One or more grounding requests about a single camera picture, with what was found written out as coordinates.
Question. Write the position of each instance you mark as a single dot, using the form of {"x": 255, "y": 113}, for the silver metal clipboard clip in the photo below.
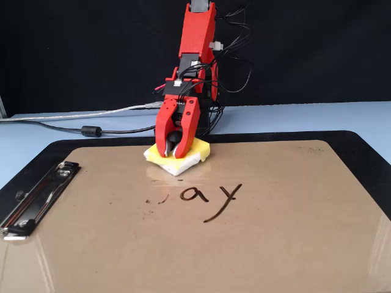
{"x": 46, "y": 195}

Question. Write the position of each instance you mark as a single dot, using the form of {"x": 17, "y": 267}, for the yellow sponge with black knob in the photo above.
{"x": 183, "y": 166}

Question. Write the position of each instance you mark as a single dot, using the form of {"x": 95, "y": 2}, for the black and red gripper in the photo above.
{"x": 177, "y": 87}

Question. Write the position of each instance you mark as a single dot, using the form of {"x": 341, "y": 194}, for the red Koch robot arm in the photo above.
{"x": 197, "y": 33}

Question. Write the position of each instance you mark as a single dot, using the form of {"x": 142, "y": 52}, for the brown clipboard board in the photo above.
{"x": 244, "y": 244}

